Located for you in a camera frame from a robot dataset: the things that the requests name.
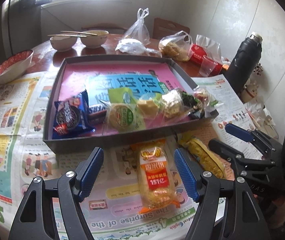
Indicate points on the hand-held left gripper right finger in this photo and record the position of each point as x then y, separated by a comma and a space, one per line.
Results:
187, 177

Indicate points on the dark seaweed snack packet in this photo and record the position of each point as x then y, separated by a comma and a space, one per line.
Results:
192, 100

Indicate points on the small clear candy packet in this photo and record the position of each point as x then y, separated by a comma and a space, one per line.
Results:
202, 96

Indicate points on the white exercise newspaper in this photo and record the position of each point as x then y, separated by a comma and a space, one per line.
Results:
220, 90

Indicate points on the newspaper with yellow border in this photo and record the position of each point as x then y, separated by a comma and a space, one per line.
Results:
7, 120

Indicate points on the brown chocolate bar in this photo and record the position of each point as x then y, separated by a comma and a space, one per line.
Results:
96, 111

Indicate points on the pink and blue book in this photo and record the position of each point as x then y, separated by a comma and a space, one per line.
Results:
72, 80

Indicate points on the clear plastic cup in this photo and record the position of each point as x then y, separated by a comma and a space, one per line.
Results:
207, 67

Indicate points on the red and white bead flower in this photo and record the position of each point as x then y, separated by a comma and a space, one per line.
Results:
258, 69

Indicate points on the person's right hand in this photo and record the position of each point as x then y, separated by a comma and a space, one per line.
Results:
280, 210

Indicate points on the crumpled clear plastic bag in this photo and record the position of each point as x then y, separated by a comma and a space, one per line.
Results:
130, 46

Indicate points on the wooden chair solid back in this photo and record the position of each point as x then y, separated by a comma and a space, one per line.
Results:
170, 27

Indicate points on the red patterned bowl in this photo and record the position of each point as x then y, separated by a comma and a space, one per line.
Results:
12, 67

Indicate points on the black thermos bottle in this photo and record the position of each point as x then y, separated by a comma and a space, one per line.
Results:
245, 60

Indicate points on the round cake packet green label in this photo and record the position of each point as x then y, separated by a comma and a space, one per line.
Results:
120, 117

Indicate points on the plastic bag of fried food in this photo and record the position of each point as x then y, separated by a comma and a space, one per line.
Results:
173, 47

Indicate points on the wooden chair curved back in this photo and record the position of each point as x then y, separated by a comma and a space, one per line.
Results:
102, 27

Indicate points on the orange rice cracker packet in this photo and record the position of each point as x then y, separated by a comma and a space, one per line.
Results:
155, 180

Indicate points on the cream ceramic bowl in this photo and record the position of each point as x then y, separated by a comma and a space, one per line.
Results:
95, 40
62, 44

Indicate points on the tall knotted clear plastic bag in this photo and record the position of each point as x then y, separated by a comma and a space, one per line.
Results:
137, 31

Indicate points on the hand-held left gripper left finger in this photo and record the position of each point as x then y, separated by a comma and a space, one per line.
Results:
90, 177

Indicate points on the yellow gold snack packet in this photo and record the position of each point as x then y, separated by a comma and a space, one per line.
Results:
202, 155

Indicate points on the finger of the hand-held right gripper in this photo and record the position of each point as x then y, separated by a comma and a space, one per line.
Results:
222, 150
237, 131

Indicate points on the red tissue pack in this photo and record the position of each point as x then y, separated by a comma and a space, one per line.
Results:
197, 53

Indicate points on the green pastry packet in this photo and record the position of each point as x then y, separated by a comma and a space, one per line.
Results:
121, 96

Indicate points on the clear crispy snack packet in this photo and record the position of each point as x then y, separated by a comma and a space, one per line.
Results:
172, 105

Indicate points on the grey cardboard tray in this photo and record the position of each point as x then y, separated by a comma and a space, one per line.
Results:
82, 145

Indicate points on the crumpled white tissue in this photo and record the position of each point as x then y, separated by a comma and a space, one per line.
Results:
265, 120

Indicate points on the white rabbit figurine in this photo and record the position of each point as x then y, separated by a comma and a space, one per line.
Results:
249, 91

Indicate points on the blue cookie packet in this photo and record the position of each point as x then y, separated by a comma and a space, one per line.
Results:
70, 115

